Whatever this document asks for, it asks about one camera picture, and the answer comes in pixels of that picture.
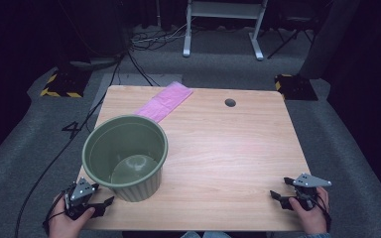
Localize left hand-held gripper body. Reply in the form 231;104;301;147
63;177;99;221

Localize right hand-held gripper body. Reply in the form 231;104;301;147
292;173;332;211

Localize green plastic trash bin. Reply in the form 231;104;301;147
81;114;169;203

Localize pink plastic trash bag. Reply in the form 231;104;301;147
134;80;194;124

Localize person's right hand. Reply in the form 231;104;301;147
289;186;330;235

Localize person's left hand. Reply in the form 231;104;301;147
48;193;97;238

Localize person's legs in jeans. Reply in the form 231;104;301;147
180;230;233;238

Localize black yellow striped base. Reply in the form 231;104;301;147
40;67;92;99
274;73;319;102

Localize black folding chair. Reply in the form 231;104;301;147
266;9;316;60

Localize white metal-framed desk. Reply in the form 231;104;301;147
182;0;268;61

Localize right hand-held gripper cable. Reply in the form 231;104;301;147
313;193;332;232

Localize hand-held gripper cable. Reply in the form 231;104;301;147
42;189;71;234
313;193;332;232

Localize left hand-held gripper cable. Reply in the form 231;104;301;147
42;189;71;234

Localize long black floor cable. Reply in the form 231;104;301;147
14;53;127;238

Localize grey fabric-covered post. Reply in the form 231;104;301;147
298;0;362;80

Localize bundle of floor cables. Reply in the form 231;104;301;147
129;22;188;53

